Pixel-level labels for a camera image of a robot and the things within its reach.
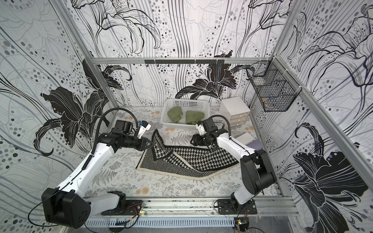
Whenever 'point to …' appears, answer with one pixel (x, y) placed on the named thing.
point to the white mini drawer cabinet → (235, 110)
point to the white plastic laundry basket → (184, 114)
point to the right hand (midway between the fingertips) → (196, 140)
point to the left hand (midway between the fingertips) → (154, 146)
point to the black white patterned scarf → (190, 160)
